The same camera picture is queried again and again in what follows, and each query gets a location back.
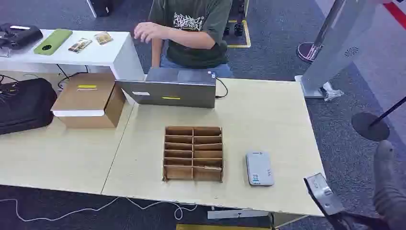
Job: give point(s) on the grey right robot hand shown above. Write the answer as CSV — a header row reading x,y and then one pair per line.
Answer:
x,y
388,190

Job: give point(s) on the yellow forest print card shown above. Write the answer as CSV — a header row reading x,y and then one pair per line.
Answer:
x,y
103,37

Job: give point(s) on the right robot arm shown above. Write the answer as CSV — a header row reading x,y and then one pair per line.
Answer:
x,y
355,222

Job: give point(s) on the black round base pole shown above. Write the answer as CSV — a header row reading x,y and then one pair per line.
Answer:
x,y
369,127

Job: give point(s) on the white card reader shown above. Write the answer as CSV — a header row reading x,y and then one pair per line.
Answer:
x,y
259,168

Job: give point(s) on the silver pillar stand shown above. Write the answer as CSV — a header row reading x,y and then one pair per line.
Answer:
x,y
336,44

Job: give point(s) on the dark round stand base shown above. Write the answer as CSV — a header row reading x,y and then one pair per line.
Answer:
x,y
306,52

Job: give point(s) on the yellow board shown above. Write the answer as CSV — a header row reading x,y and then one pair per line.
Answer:
x,y
222,227

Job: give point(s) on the wooden card box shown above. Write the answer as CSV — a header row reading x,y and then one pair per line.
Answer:
x,y
192,155

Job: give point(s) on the yellow floor tape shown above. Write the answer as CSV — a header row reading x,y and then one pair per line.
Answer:
x,y
247,39

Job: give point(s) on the black cart wheels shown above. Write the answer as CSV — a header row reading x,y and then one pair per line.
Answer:
x,y
238,29

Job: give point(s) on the person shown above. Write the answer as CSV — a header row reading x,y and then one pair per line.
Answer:
x,y
196,58

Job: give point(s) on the grey laptop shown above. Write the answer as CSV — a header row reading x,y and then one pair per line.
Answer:
x,y
174,92

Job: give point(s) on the person's hand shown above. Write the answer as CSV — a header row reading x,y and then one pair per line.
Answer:
x,y
149,31

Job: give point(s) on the brown cardboard box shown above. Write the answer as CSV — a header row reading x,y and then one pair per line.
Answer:
x,y
85,95

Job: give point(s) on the white side table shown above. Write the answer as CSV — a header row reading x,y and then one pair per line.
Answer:
x,y
101,54

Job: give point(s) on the dark print card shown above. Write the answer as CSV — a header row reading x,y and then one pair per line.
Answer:
x,y
80,45

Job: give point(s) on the black cabinet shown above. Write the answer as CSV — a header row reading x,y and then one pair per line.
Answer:
x,y
100,7

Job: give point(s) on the green phone case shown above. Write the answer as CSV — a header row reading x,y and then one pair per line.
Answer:
x,y
52,41

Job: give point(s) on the black bag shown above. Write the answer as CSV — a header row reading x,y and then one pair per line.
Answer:
x,y
25,104

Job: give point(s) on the black device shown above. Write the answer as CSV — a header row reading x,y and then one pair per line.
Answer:
x,y
19,35

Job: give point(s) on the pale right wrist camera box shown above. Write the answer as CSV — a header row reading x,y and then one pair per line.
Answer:
x,y
323,193

